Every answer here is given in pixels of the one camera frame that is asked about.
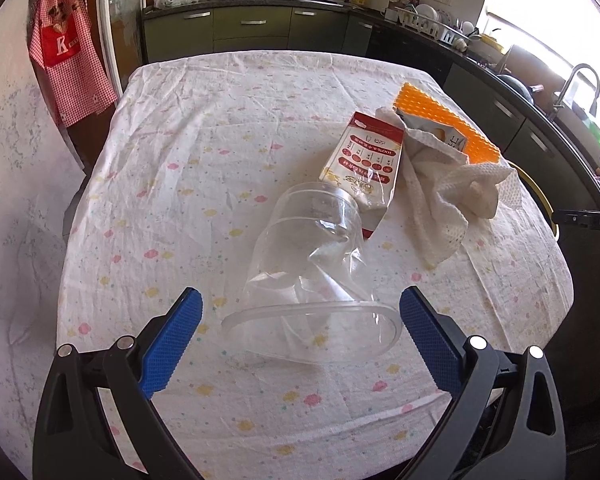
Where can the orange plastic tray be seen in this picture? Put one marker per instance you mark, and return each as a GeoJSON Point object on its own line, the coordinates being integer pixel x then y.
{"type": "Point", "coordinates": [430, 105]}

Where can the white dish rack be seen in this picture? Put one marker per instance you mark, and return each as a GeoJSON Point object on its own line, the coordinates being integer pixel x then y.
{"type": "Point", "coordinates": [430, 22]}

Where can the wooden cutting board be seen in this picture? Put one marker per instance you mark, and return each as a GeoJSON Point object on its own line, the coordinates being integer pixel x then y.
{"type": "Point", "coordinates": [525, 62]}

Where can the dark frying pan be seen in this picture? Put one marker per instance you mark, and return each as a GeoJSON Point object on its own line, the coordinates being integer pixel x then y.
{"type": "Point", "coordinates": [517, 87]}

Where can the white and orange packet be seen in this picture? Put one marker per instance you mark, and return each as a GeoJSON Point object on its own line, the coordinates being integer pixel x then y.
{"type": "Point", "coordinates": [442, 132]}

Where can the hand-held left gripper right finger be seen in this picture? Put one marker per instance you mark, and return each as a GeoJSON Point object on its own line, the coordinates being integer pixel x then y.
{"type": "Point", "coordinates": [430, 342]}

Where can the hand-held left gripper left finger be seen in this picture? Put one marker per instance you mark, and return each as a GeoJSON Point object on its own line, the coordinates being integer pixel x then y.
{"type": "Point", "coordinates": [172, 345]}

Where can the red and white carton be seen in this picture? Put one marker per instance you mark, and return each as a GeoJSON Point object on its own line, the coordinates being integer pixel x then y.
{"type": "Point", "coordinates": [370, 160]}

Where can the sliding glass door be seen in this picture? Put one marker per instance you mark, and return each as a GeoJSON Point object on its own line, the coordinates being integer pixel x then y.
{"type": "Point", "coordinates": [122, 20]}

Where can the window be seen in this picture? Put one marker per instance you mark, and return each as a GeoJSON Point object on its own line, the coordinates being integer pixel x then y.
{"type": "Point", "coordinates": [555, 10]}

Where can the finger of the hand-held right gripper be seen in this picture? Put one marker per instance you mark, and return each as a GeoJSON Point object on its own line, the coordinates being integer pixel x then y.
{"type": "Point", "coordinates": [585, 221]}

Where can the green sponge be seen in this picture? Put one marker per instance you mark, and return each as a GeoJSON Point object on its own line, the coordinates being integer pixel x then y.
{"type": "Point", "coordinates": [594, 127]}

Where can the green lower cabinets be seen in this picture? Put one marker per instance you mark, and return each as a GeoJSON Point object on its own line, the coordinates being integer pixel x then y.
{"type": "Point", "coordinates": [250, 30]}
{"type": "Point", "coordinates": [510, 125]}

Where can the black built-in appliance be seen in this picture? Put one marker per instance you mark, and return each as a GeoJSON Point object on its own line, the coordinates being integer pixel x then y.
{"type": "Point", "coordinates": [405, 55]}

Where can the white woven cloth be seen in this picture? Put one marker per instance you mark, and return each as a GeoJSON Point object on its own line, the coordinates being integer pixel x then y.
{"type": "Point", "coordinates": [445, 195]}

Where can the black bin with yellow rim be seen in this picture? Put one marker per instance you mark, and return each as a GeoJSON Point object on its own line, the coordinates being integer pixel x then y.
{"type": "Point", "coordinates": [531, 183]}

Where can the yellow container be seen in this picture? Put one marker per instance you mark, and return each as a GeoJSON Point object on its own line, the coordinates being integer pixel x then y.
{"type": "Point", "coordinates": [492, 43]}

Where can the red checked apron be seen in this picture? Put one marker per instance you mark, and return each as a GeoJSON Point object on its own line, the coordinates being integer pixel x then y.
{"type": "Point", "coordinates": [65, 50]}

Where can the clear plastic cup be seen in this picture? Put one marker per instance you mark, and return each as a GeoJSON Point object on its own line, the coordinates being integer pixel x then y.
{"type": "Point", "coordinates": [305, 280]}

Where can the tall steel faucet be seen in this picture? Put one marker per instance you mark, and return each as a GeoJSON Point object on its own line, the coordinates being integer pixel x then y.
{"type": "Point", "coordinates": [565, 90]}

